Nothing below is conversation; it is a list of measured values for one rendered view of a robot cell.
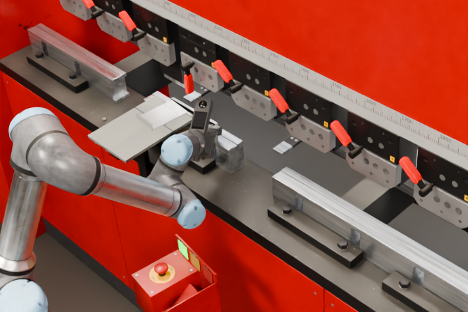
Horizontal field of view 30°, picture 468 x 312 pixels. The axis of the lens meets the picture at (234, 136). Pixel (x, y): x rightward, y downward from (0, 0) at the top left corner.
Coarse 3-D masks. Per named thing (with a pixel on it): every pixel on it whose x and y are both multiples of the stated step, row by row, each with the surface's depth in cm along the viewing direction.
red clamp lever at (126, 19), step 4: (120, 12) 252; (124, 12) 252; (120, 16) 251; (124, 16) 251; (128, 16) 251; (124, 20) 251; (128, 20) 251; (128, 24) 251; (132, 24) 251; (128, 28) 251; (132, 28) 251; (136, 32) 251; (140, 32) 252; (144, 32) 252; (136, 36) 250; (140, 36) 251; (136, 40) 251
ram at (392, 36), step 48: (144, 0) 245; (192, 0) 228; (240, 0) 213; (288, 0) 200; (336, 0) 188; (384, 0) 178; (432, 0) 169; (240, 48) 223; (288, 48) 208; (336, 48) 196; (384, 48) 185; (432, 48) 175; (336, 96) 204; (384, 96) 192; (432, 96) 181; (432, 144) 188
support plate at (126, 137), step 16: (128, 112) 266; (144, 112) 266; (112, 128) 260; (128, 128) 260; (144, 128) 259; (160, 128) 259; (176, 128) 258; (112, 144) 254; (128, 144) 254; (144, 144) 253; (128, 160) 249
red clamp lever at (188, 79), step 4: (188, 64) 240; (192, 64) 241; (184, 68) 239; (188, 68) 240; (188, 72) 241; (184, 76) 241; (188, 76) 241; (184, 80) 243; (188, 80) 242; (192, 80) 243; (188, 84) 243; (192, 84) 244; (188, 88) 244; (192, 88) 244; (188, 92) 244; (192, 92) 245
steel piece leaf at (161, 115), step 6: (156, 108) 267; (162, 108) 266; (168, 108) 266; (138, 114) 262; (144, 114) 264; (150, 114) 264; (156, 114) 264; (162, 114) 264; (168, 114) 264; (174, 114) 263; (144, 120) 260; (150, 120) 262; (156, 120) 262; (162, 120) 261; (168, 120) 261; (150, 126) 258; (156, 126) 259
